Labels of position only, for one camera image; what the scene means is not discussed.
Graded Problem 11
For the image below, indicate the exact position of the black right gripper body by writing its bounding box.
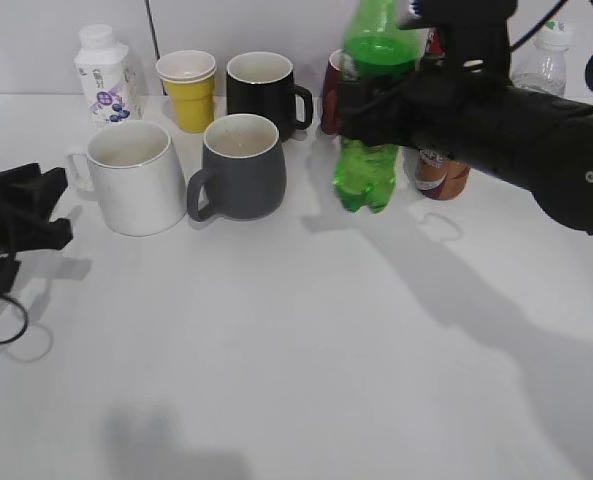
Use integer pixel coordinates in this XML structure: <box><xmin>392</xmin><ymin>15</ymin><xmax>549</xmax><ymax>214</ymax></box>
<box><xmin>355</xmin><ymin>70</ymin><xmax>514</xmax><ymax>163</ymax></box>

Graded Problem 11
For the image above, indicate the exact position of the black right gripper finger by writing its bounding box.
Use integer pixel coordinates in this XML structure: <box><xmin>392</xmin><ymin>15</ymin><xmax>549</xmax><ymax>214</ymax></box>
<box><xmin>336</xmin><ymin>79</ymin><xmax>375</xmax><ymax>138</ymax></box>

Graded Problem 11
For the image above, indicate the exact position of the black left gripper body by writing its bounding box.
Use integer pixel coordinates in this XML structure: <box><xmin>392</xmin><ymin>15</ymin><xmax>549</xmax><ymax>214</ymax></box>
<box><xmin>0</xmin><ymin>163</ymin><xmax>72</xmax><ymax>257</ymax></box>

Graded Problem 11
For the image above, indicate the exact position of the green soda bottle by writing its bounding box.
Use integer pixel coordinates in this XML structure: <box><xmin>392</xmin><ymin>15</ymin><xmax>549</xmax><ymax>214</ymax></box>
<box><xmin>333</xmin><ymin>0</ymin><xmax>420</xmax><ymax>213</ymax></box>

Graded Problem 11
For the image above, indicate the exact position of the white ceramic mug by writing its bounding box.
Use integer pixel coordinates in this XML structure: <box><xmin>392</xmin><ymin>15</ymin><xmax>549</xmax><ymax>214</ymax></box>
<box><xmin>66</xmin><ymin>120</ymin><xmax>187</xmax><ymax>237</ymax></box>

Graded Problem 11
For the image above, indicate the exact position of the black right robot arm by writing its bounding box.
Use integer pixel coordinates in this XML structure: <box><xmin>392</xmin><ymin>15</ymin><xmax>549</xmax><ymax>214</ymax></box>
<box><xmin>336</xmin><ymin>69</ymin><xmax>593</xmax><ymax>235</ymax></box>

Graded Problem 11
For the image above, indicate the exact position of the red ceramic cup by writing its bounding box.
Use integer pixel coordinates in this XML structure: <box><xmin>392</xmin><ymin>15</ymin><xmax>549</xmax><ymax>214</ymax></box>
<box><xmin>320</xmin><ymin>49</ymin><xmax>343</xmax><ymax>135</ymax></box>

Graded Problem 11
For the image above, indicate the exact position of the yellow paper cup stack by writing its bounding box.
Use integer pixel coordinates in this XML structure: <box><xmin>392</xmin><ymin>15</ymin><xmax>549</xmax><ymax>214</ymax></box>
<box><xmin>155</xmin><ymin>50</ymin><xmax>217</xmax><ymax>133</ymax></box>

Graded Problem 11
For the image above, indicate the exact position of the brown coffee drink bottle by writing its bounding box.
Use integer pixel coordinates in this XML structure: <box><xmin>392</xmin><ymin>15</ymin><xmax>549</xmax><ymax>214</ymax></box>
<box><xmin>414</xmin><ymin>150</ymin><xmax>470</xmax><ymax>201</ymax></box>

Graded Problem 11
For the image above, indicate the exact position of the dark cola bottle red label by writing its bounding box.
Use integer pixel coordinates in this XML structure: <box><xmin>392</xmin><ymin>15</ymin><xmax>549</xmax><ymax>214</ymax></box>
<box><xmin>417</xmin><ymin>27</ymin><xmax>445</xmax><ymax>71</ymax></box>

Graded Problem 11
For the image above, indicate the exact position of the clear water bottle green label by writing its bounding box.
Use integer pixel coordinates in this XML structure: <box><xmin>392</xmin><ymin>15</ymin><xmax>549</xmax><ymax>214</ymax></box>
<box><xmin>511</xmin><ymin>20</ymin><xmax>574</xmax><ymax>97</ymax></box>

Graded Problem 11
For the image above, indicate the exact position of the black ceramic mug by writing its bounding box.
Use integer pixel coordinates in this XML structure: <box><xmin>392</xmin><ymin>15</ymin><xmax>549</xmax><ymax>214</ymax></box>
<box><xmin>226</xmin><ymin>51</ymin><xmax>314</xmax><ymax>141</ymax></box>

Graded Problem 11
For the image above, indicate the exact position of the grey ceramic mug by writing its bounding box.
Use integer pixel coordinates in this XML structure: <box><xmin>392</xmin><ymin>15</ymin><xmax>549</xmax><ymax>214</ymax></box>
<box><xmin>186</xmin><ymin>113</ymin><xmax>287</xmax><ymax>222</ymax></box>

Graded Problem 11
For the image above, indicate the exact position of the white yogurt drink bottle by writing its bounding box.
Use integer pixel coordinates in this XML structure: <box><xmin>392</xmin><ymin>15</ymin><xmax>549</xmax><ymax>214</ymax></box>
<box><xmin>74</xmin><ymin>24</ymin><xmax>142</xmax><ymax>128</ymax></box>

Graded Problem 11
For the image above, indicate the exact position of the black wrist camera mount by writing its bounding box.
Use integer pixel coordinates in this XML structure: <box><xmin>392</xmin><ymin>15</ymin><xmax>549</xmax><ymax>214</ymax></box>
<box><xmin>397</xmin><ymin>0</ymin><xmax>517</xmax><ymax>79</ymax></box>

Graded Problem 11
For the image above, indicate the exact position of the dark wall cable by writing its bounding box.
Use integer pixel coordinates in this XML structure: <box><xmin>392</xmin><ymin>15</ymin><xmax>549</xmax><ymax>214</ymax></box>
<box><xmin>143</xmin><ymin>0</ymin><xmax>167</xmax><ymax>98</ymax></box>

